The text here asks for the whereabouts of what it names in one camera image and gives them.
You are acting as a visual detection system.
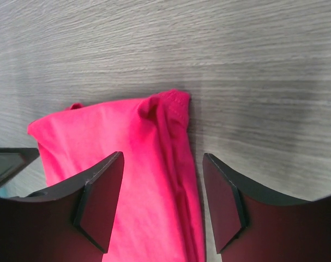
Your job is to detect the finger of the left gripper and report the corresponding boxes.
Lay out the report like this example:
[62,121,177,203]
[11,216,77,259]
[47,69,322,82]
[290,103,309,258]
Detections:
[0,147,39,188]

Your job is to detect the pink t shirt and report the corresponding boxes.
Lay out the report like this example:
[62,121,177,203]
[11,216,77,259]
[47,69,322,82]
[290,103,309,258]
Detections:
[28,90,206,261]

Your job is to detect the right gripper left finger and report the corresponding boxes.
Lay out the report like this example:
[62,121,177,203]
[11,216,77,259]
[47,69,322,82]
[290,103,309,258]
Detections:
[0,152,124,261]

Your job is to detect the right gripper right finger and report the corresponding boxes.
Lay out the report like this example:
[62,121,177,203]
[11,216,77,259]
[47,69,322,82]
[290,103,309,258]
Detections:
[202,153,331,261]

